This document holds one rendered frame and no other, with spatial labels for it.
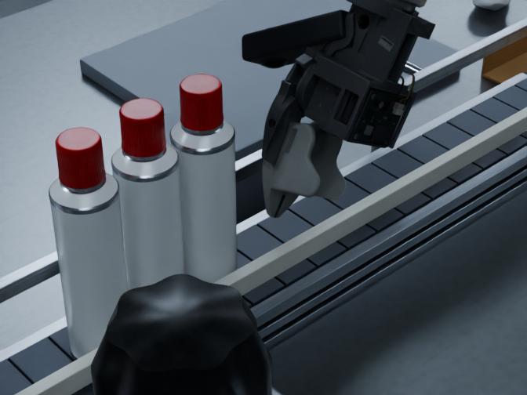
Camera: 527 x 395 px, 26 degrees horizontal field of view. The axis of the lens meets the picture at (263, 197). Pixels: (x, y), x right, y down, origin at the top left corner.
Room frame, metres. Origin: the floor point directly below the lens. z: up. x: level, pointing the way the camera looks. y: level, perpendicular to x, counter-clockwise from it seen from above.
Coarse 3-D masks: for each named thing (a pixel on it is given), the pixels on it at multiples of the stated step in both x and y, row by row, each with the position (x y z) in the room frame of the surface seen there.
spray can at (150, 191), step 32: (128, 128) 0.71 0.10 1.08; (160, 128) 0.71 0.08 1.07; (128, 160) 0.71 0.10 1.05; (160, 160) 0.71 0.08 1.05; (128, 192) 0.70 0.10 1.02; (160, 192) 0.70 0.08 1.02; (128, 224) 0.70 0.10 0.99; (160, 224) 0.70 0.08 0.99; (128, 256) 0.70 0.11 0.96; (160, 256) 0.70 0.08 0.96
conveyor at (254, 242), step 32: (512, 96) 1.08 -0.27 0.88; (448, 128) 1.01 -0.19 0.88; (480, 128) 1.01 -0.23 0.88; (384, 160) 0.95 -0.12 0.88; (416, 160) 0.96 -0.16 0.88; (480, 160) 0.95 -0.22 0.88; (352, 192) 0.90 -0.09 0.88; (288, 224) 0.85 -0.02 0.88; (384, 224) 0.85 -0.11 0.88; (256, 256) 0.80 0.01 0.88; (320, 256) 0.80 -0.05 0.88; (256, 288) 0.76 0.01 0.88; (32, 352) 0.68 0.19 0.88; (64, 352) 0.68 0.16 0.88; (0, 384) 0.64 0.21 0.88; (32, 384) 0.65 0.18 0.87
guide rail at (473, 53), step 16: (512, 32) 1.07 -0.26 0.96; (480, 48) 1.04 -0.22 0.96; (496, 48) 1.06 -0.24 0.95; (432, 64) 1.00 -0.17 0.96; (448, 64) 1.00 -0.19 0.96; (464, 64) 1.02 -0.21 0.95; (400, 80) 0.97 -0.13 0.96; (416, 80) 0.97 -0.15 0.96; (432, 80) 0.99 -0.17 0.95; (240, 160) 0.83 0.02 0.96; (256, 160) 0.83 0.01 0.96; (240, 176) 0.82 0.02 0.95; (48, 256) 0.70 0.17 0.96; (16, 272) 0.68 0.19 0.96; (32, 272) 0.68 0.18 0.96; (48, 272) 0.69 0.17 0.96; (0, 288) 0.66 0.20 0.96; (16, 288) 0.67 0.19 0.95
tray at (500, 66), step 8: (520, 40) 1.25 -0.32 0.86; (504, 48) 1.23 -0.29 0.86; (512, 48) 1.24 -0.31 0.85; (520, 48) 1.25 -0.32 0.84; (488, 56) 1.21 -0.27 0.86; (496, 56) 1.22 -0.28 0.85; (504, 56) 1.23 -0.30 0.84; (512, 56) 1.24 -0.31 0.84; (520, 56) 1.25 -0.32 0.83; (488, 64) 1.21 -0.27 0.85; (496, 64) 1.22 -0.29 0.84; (504, 64) 1.23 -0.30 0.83; (512, 64) 1.23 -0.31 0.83; (520, 64) 1.23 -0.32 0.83; (488, 72) 1.21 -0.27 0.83; (496, 72) 1.21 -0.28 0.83; (504, 72) 1.21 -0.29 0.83; (512, 72) 1.21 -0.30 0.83; (520, 72) 1.21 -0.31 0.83; (496, 80) 1.19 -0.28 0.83; (504, 80) 1.19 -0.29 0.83
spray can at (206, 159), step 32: (192, 96) 0.74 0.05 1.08; (192, 128) 0.74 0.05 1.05; (224, 128) 0.75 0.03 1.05; (192, 160) 0.73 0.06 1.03; (224, 160) 0.74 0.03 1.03; (192, 192) 0.73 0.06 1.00; (224, 192) 0.74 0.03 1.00; (192, 224) 0.73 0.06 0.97; (224, 224) 0.74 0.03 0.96; (192, 256) 0.74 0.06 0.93; (224, 256) 0.74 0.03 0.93
